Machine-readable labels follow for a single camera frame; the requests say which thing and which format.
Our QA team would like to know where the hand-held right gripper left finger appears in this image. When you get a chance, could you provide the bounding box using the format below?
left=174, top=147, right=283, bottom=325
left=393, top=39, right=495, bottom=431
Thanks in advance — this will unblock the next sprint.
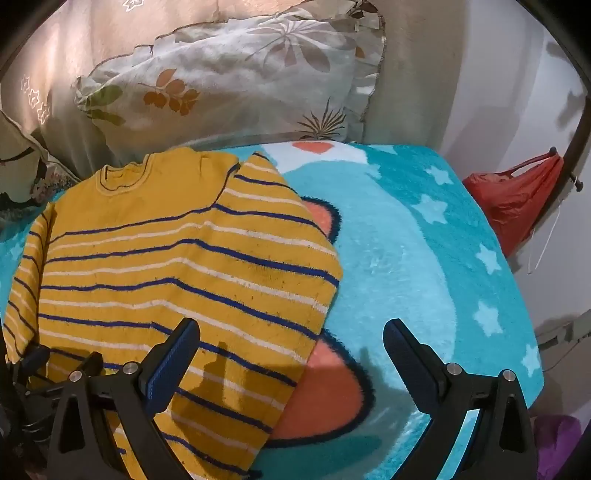
left=47, top=318, right=201, bottom=480

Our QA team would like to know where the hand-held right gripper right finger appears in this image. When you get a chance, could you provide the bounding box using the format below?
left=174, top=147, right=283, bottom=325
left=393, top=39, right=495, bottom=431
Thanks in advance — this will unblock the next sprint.
left=382, top=318, right=539, bottom=480

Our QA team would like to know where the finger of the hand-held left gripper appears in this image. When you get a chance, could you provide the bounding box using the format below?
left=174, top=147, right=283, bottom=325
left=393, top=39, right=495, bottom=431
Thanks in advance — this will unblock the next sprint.
left=11, top=344, right=51, bottom=386
left=74, top=352, right=105, bottom=377

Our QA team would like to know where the yellow striped sweater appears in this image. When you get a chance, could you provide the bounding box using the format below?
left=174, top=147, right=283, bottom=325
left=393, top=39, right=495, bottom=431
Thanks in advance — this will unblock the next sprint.
left=2, top=148, right=345, bottom=480

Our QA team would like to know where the teal cartoon print blanket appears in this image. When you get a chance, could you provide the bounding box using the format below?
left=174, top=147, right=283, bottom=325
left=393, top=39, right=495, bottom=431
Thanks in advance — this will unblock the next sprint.
left=0, top=141, right=544, bottom=480

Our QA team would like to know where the purple cloth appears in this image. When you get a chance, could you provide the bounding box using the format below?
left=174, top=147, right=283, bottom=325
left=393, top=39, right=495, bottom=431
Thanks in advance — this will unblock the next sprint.
left=531, top=413, right=588, bottom=480

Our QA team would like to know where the dark leaf patterned pillow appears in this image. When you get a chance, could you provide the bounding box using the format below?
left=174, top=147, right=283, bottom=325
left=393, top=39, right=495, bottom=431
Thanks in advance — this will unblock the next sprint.
left=0, top=110, right=82, bottom=234

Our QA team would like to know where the red plastic bag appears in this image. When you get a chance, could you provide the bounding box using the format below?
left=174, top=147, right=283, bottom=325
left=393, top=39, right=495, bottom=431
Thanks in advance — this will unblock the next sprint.
left=462, top=154, right=567, bottom=259

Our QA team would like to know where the dark curved metal rod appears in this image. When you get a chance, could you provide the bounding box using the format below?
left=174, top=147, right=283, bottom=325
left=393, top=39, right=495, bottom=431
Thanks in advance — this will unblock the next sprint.
left=529, top=90, right=591, bottom=236

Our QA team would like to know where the white floral pillow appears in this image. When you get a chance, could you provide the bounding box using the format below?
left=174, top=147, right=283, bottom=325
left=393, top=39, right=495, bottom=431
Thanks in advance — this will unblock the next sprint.
left=74, top=0, right=387, bottom=160

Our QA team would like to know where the grey metal frame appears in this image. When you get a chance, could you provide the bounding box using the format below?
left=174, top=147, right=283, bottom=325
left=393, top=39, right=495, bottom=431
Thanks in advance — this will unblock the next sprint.
left=536, top=308, right=591, bottom=366

